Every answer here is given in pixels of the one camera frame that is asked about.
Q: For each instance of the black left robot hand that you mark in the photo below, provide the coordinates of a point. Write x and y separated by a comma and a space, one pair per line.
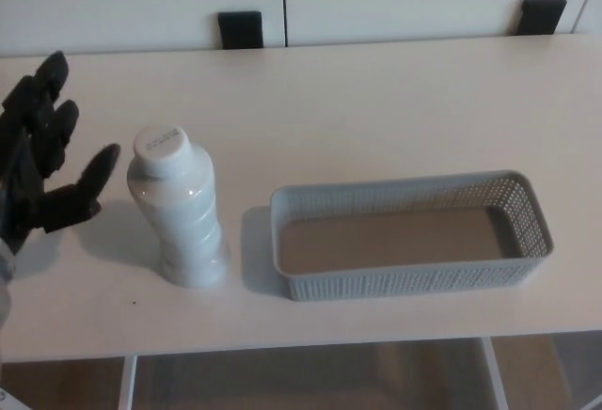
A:
28, 156

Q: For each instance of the white plastic bottle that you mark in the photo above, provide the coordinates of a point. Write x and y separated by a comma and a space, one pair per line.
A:
181, 222

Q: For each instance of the white slanted bar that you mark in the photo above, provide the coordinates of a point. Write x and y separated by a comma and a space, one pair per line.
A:
10, 401

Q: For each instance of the grey perforated plastic basket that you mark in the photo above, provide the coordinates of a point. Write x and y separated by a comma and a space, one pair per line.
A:
400, 283

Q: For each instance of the black desk bracket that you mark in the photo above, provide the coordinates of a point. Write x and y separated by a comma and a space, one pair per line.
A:
240, 29
542, 16

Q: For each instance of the white desk leg frame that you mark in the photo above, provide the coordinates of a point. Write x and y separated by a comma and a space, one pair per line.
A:
496, 377
126, 386

